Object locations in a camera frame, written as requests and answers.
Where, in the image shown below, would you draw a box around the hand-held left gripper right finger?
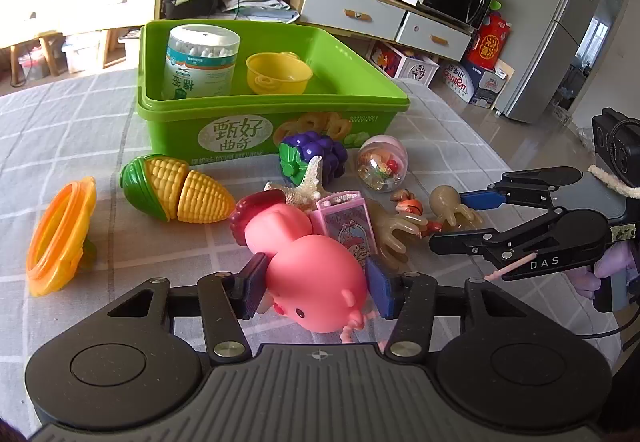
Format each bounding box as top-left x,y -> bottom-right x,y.
365,256 -> 531,367

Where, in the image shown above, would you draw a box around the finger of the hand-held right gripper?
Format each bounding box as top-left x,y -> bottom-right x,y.
428,209 -> 611,282
459,166 -> 583,213

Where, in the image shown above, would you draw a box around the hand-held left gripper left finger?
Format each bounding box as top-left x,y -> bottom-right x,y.
106,252 -> 272,368

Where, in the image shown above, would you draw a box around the beige octopus toy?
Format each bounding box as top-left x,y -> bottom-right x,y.
429,185 -> 485,229

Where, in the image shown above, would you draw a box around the pink pig toy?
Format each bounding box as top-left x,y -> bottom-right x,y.
229,189 -> 382,345

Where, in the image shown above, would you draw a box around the clear capsule ball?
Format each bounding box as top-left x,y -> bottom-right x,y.
356,134 -> 410,194

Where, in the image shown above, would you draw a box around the toy corn cob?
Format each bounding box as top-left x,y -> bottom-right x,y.
118,156 -> 237,224

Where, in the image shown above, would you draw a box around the green plastic box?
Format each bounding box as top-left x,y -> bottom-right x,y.
136,18 -> 411,164

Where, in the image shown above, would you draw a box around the person's right hand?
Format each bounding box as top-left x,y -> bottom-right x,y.
575,239 -> 640,296

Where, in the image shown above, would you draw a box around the beige hand-shaped toy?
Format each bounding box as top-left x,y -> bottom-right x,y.
372,209 -> 430,269

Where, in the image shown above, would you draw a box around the small orange toy figure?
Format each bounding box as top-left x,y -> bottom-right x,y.
391,189 -> 427,219

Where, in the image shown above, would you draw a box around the small pink card box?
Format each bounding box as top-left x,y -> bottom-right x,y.
316,190 -> 379,257

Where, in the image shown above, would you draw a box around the beige starfish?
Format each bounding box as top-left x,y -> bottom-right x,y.
264,155 -> 326,213

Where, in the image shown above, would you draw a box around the blue white carton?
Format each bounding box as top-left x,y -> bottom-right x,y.
440,59 -> 516,109

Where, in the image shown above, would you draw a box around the purple toy grapes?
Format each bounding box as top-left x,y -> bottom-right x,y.
278,132 -> 349,185

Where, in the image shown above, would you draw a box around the white printed crate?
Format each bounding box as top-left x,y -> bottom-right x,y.
370,42 -> 441,88

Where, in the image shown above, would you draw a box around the red gift box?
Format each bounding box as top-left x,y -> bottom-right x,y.
465,14 -> 511,70

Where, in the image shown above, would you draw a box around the silver refrigerator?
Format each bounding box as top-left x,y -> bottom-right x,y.
492,0 -> 631,125

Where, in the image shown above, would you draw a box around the grey cabinet drawer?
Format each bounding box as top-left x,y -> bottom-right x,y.
300,0 -> 407,43
395,12 -> 472,63

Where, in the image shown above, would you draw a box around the orange toy pumpkin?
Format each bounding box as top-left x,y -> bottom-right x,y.
26,177 -> 98,298

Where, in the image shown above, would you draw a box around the yellow toy pot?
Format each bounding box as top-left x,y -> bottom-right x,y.
245,52 -> 314,95

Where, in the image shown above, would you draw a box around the cotton swab jar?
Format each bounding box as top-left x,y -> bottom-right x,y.
164,24 -> 242,100

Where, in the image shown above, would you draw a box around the pile of papers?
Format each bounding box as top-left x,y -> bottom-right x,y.
222,0 -> 301,23

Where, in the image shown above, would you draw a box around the clear storage box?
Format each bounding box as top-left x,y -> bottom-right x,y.
62,32 -> 108,73

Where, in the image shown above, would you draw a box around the white braided cord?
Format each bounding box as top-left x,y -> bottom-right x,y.
589,164 -> 640,199

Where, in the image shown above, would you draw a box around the thin pink cord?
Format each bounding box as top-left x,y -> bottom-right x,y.
487,251 -> 539,280

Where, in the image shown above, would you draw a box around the black cable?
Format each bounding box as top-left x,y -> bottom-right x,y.
575,307 -> 640,340

